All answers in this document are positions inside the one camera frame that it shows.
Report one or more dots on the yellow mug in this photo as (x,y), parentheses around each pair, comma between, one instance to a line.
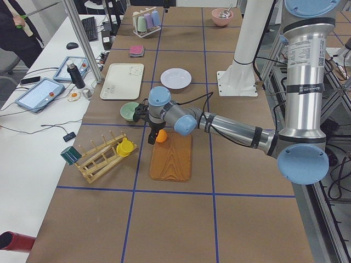
(125,147)

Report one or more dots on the fried egg toy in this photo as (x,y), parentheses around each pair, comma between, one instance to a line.
(73,96)

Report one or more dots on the dark green mug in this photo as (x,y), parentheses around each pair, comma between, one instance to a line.
(70,155)

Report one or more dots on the black keyboard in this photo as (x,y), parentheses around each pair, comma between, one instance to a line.
(90,28)

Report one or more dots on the green ceramic bowl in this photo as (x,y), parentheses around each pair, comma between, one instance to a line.
(127,110)

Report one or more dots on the black computer mouse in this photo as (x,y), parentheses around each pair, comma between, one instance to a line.
(72,45)

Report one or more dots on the purple tumbler cup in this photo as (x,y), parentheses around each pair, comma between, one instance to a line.
(149,21)

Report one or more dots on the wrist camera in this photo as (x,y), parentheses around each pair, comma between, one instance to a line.
(141,111)

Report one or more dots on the pink and grey cloth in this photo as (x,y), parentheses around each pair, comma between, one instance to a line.
(136,51)

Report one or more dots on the teach pendant tablet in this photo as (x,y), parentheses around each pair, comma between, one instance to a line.
(80,64)
(40,95)

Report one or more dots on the aluminium frame post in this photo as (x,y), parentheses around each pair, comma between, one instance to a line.
(82,38)

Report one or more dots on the cream bear tray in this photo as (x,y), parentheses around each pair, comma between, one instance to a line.
(122,82)

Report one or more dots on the pink bowl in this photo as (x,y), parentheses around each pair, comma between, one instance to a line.
(219,21)

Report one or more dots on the black water bottle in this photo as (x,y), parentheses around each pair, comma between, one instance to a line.
(75,75)

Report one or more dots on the red cylinder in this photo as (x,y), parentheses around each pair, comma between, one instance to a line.
(12,241)

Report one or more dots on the metal spoon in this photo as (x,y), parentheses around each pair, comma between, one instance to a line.
(226,12)

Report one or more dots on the small black sensor puck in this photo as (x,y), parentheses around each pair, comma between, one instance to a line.
(69,136)

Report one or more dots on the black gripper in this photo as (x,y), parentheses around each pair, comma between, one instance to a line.
(156,127)

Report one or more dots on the far teach pendant tablet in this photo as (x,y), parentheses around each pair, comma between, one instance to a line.
(80,64)

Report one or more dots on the person in dark clothes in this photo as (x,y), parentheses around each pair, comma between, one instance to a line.
(19,34)

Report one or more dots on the white round plate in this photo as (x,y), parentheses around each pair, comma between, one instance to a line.
(176,78)

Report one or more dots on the near teach pendant tablet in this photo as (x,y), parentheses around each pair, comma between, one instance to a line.
(40,95)

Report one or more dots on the small silver cup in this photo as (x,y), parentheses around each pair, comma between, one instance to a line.
(87,93)

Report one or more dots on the wooden cup rack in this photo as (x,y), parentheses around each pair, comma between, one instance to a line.
(99,160)

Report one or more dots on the white cup rack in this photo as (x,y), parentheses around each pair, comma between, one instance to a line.
(135,18)

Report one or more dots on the brown wooden tray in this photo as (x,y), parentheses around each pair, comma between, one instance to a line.
(172,159)

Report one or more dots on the blue tumbler cup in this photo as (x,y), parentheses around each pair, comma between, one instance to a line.
(155,18)

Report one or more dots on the green tumbler cup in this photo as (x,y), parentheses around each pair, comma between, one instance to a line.
(141,24)

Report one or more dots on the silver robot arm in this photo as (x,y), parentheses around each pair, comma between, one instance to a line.
(300,146)

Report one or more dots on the orange fruit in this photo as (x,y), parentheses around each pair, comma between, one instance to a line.
(162,136)

